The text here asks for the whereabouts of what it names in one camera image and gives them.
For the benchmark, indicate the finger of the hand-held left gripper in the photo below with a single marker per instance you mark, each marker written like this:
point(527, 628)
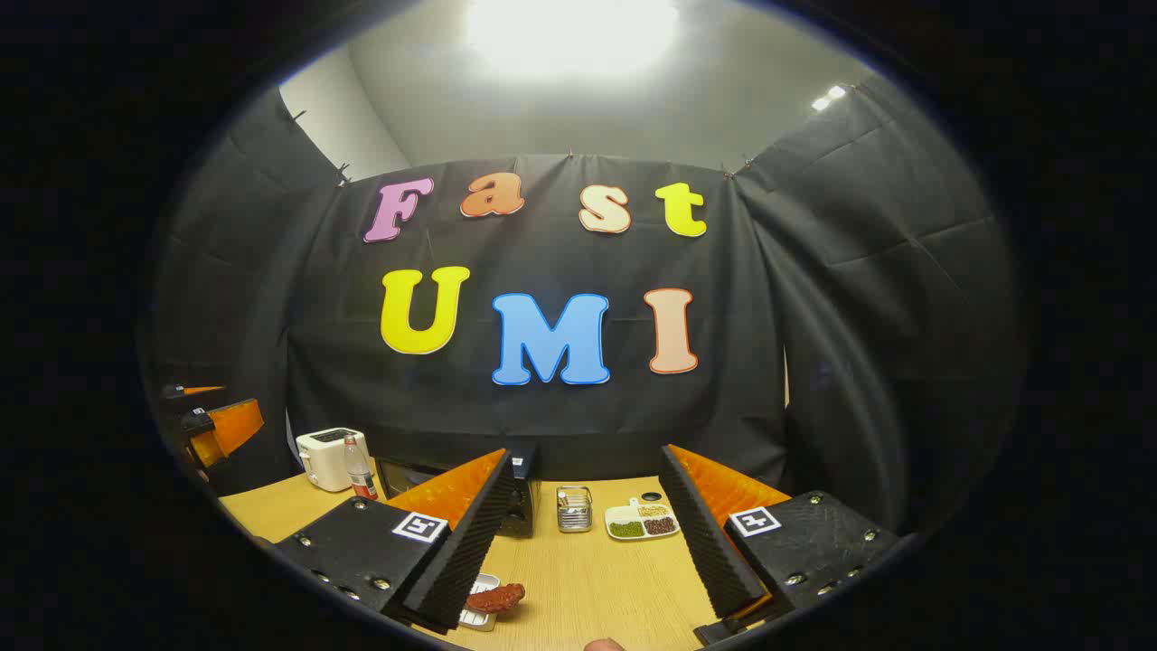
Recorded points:
point(194, 391)
point(230, 427)

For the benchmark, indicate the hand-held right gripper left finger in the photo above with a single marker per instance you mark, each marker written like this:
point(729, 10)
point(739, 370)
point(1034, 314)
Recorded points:
point(470, 551)

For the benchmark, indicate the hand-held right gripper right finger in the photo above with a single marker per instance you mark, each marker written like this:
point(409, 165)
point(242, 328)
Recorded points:
point(710, 551)

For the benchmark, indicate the red-brown meat piece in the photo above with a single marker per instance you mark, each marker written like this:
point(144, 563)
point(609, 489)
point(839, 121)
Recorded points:
point(495, 598)

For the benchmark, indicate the black electric oven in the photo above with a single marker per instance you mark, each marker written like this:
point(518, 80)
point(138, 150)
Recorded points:
point(522, 493)

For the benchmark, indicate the small white plate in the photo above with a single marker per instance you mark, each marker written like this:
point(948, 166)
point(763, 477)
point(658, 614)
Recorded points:
point(477, 619)

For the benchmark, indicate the white divided dish with beans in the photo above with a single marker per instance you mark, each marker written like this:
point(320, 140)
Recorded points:
point(640, 523)

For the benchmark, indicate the white toaster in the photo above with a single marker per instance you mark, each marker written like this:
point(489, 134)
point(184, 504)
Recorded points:
point(321, 459)

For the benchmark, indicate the clear plastic bottle red label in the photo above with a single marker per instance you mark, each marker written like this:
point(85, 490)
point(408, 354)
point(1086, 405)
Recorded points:
point(361, 475)

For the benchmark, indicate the black backdrop cloth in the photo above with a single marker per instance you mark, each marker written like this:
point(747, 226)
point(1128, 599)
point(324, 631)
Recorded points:
point(768, 316)

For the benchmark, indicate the small ceiling lamp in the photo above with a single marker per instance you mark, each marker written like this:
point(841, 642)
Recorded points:
point(829, 98)

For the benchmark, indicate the ceiling light panel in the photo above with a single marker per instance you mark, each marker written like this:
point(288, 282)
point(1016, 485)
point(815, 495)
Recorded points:
point(571, 32)

